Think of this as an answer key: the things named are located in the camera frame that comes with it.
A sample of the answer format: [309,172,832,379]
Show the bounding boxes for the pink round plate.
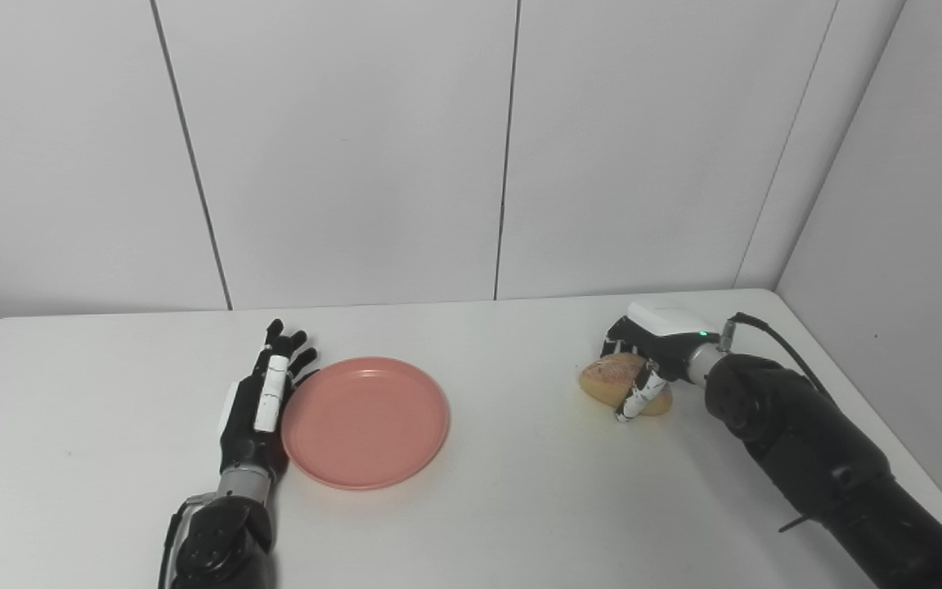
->
[280,355,451,492]

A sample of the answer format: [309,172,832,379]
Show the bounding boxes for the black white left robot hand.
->
[218,318,320,480]

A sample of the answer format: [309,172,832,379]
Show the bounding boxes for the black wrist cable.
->
[157,496,200,589]
[720,312,833,399]

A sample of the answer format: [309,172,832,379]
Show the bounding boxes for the golden bread roll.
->
[577,353,675,418]

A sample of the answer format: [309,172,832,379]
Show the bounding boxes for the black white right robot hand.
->
[599,299,722,425]

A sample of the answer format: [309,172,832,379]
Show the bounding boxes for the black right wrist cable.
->
[720,312,833,399]

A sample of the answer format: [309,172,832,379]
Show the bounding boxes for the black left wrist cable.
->
[157,496,200,589]

